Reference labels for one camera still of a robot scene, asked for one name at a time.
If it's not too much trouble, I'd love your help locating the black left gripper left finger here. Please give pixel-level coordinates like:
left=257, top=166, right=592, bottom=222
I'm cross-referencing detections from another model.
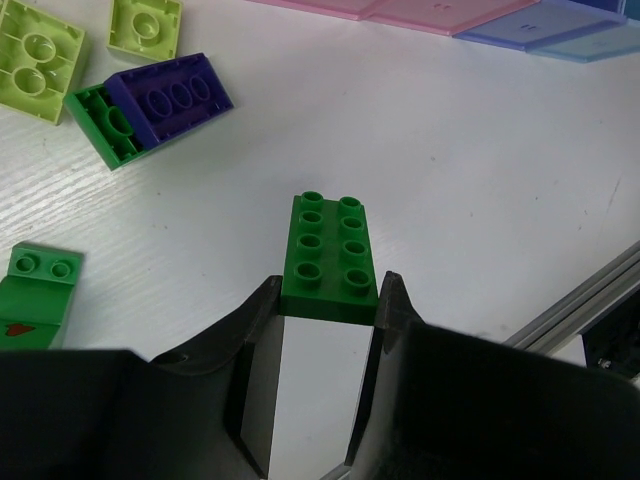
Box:
left=151, top=275, right=284, bottom=478

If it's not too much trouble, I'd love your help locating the small pink container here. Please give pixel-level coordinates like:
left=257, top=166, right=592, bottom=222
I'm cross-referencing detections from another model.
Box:
left=366, top=0, right=536, bottom=36

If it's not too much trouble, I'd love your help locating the green stepped lego assembly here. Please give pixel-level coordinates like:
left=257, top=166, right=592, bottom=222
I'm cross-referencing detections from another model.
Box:
left=1, top=242, right=84, bottom=351

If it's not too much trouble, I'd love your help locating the green lego under blue brick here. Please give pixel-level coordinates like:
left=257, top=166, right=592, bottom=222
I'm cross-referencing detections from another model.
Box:
left=64, top=84, right=149, bottom=171

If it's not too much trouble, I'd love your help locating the aluminium front rail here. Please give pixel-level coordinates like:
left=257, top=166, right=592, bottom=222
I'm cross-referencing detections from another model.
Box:
left=504, top=243, right=639, bottom=355

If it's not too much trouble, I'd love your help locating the green 2x4 lego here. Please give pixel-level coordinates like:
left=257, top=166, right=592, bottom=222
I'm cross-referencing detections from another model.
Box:
left=280, top=191, right=378, bottom=326

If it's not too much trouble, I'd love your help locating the large pink container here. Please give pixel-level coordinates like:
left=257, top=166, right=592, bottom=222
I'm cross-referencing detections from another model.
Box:
left=254, top=0, right=384, bottom=21

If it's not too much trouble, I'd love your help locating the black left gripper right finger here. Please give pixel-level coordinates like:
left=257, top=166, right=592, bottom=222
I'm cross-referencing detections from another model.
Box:
left=345, top=271, right=425, bottom=468

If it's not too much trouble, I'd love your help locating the purple blue container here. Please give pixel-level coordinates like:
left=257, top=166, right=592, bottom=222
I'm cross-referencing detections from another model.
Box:
left=455, top=0, right=626, bottom=52

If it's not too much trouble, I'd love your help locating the light blue container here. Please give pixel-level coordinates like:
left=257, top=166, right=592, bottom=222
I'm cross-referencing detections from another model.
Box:
left=530, top=21, right=639, bottom=63

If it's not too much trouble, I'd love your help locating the dark blue lego brick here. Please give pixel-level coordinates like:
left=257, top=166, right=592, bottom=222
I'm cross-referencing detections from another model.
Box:
left=104, top=53, right=234, bottom=150

